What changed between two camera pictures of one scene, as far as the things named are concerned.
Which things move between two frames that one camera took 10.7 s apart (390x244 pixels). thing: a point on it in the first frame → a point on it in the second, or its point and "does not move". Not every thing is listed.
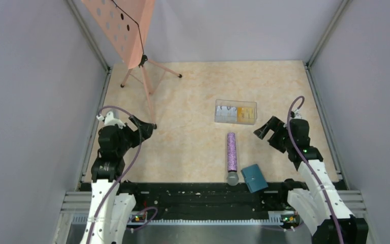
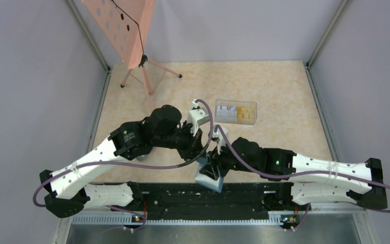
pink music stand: (126, 25) does not move
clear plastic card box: (229, 111) does not move
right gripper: (277, 125) → (212, 170)
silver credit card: (225, 114) does not move
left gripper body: (129, 138) → (184, 141)
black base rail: (207, 202) does not move
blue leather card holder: (254, 178) → (206, 180)
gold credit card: (245, 114) does not move
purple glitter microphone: (232, 177) → (142, 158)
